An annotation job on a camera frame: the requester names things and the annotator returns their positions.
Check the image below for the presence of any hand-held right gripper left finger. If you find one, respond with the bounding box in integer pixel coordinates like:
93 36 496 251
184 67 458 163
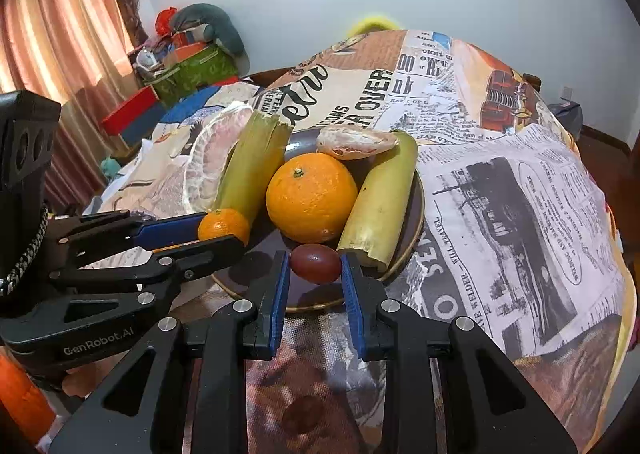
50 250 292 454

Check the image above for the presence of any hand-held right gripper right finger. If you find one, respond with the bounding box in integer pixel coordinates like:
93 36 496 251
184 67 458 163
340 251 578 454

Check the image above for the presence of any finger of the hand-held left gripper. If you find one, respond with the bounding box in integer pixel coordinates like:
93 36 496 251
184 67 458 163
47 209 208 260
10 234 247 336

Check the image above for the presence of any small tangerine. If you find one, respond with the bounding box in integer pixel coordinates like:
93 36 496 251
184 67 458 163
198 208 251 246

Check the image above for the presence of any purple round plate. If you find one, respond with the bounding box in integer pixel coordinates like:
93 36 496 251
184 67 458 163
210 127 426 312

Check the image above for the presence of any red grape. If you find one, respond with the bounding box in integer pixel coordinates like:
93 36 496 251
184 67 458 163
290 244 342 283

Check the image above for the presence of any large peeled pomelo segment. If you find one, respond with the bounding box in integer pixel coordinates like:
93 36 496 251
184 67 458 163
182 102 255 214

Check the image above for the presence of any green sugarcane piece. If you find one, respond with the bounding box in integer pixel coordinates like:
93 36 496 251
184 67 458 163
212 109 293 227
336 130 419 272

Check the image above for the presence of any orange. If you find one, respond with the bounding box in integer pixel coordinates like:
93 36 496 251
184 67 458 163
265 152 359 244

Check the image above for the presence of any small peeled pomelo segment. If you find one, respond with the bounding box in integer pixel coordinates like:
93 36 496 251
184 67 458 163
316 125 398 161

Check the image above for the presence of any white crumpled sheet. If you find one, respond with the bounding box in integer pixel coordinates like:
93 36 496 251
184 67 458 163
82 134 201 235

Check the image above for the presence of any red box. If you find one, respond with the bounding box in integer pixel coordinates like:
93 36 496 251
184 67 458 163
101 86 166 136

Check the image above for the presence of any patchwork printed blanket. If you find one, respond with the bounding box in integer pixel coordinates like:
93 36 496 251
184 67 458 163
150 79 261 135

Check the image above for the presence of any pink curtain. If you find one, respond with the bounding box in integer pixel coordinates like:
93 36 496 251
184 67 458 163
0 0 136 215

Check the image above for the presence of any green storage box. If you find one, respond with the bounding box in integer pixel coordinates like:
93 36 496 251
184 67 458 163
142 42 240 108

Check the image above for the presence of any orange box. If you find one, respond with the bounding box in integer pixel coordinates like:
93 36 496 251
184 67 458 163
170 29 208 60

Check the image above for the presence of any newspaper print tablecloth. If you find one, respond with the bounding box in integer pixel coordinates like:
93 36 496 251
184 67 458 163
80 27 626 454

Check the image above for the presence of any red plastic bag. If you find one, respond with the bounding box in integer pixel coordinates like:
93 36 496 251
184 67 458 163
155 7 179 38

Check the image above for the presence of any orange object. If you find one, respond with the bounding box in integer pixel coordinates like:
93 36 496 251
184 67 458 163
0 351 57 435

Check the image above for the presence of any grey bag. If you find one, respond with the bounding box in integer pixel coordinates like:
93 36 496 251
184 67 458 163
547 102 585 140

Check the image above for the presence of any black white braided cord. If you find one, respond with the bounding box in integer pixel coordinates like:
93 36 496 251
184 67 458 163
0 207 50 296

